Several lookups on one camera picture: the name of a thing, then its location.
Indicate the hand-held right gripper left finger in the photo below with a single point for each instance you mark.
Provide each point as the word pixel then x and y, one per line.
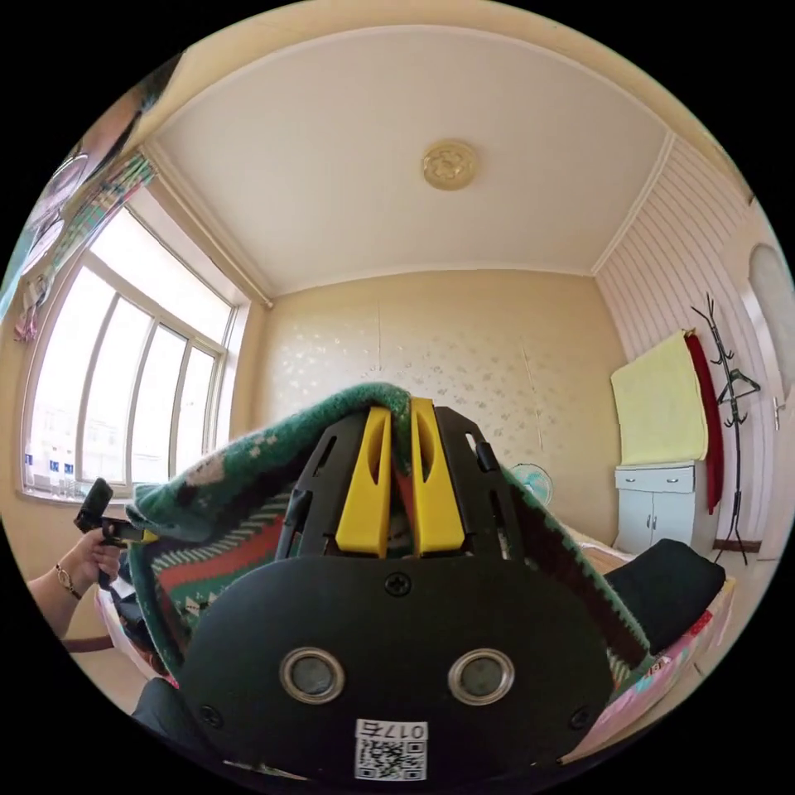
pixel 363 497

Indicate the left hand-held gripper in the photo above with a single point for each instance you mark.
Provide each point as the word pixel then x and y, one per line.
pixel 118 531

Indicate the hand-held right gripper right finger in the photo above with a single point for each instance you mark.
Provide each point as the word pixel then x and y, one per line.
pixel 438 497

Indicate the green patterned sweater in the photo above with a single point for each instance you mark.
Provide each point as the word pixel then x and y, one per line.
pixel 248 472

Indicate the person's left forearm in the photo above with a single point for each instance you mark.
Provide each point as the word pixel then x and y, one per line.
pixel 59 599

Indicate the person's left hand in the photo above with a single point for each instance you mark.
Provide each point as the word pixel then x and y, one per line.
pixel 93 562

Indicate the teal fan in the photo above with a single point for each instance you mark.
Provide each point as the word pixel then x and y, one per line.
pixel 535 483

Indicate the window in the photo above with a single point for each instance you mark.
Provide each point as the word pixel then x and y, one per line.
pixel 124 385

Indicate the white cupboard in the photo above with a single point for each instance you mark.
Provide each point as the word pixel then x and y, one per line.
pixel 652 509

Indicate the yellow towel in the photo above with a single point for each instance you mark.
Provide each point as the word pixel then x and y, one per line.
pixel 661 397

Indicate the black garment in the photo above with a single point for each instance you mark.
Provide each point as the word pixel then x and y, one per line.
pixel 674 584

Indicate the red cloth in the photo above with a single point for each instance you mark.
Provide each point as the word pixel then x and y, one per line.
pixel 708 422

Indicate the black coat rack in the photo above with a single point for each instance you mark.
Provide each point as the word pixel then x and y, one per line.
pixel 733 397

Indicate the round golden ceiling lamp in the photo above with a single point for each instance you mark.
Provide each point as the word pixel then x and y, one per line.
pixel 452 164

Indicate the white door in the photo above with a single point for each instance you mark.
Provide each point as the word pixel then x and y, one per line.
pixel 773 348

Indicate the person's body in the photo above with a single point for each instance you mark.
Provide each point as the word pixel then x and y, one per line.
pixel 127 115

